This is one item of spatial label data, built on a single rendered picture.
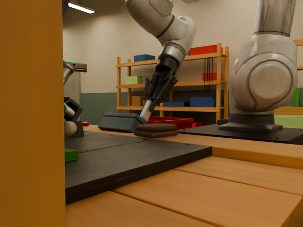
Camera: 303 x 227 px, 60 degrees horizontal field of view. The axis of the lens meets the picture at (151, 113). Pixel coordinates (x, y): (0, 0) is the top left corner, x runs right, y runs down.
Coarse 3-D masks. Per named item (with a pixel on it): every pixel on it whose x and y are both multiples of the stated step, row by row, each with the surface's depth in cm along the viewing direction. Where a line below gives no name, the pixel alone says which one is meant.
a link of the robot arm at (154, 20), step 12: (132, 0) 86; (144, 0) 86; (156, 0) 87; (168, 0) 88; (132, 12) 89; (144, 12) 87; (156, 12) 88; (168, 12) 89; (144, 24) 91; (156, 24) 90; (168, 24) 91
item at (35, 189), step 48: (0, 0) 6; (48, 0) 6; (0, 48) 6; (48, 48) 7; (0, 96) 6; (48, 96) 7; (0, 144) 6; (48, 144) 7; (0, 192) 6; (48, 192) 7
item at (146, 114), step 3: (147, 102) 86; (150, 102) 86; (147, 105) 85; (147, 108) 85; (144, 111) 84; (147, 111) 85; (144, 114) 84; (147, 114) 85; (150, 114) 86; (141, 117) 83; (144, 117) 84; (147, 117) 85; (147, 120) 85
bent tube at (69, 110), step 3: (66, 105) 68; (69, 108) 68; (66, 111) 67; (69, 111) 68; (72, 111) 68; (66, 114) 68; (69, 114) 68; (72, 114) 68; (66, 117) 68; (69, 117) 68
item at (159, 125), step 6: (138, 126) 71; (144, 126) 70; (150, 126) 68; (156, 126) 68; (162, 126) 69; (168, 126) 71; (174, 126) 72; (138, 132) 71; (144, 132) 69; (150, 132) 67; (156, 132) 68; (162, 132) 69; (168, 132) 70; (174, 132) 72
